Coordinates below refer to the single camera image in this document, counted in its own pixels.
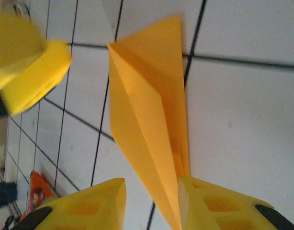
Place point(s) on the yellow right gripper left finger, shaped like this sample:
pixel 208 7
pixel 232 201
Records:
pixel 89 208

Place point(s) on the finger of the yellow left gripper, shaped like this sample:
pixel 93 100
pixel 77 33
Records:
pixel 13 48
pixel 41 76

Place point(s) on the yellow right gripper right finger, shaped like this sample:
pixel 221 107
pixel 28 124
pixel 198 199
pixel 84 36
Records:
pixel 221 210

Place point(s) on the dark mug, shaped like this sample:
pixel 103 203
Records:
pixel 4 194

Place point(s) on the colourful candy bag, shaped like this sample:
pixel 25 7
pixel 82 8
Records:
pixel 40 191

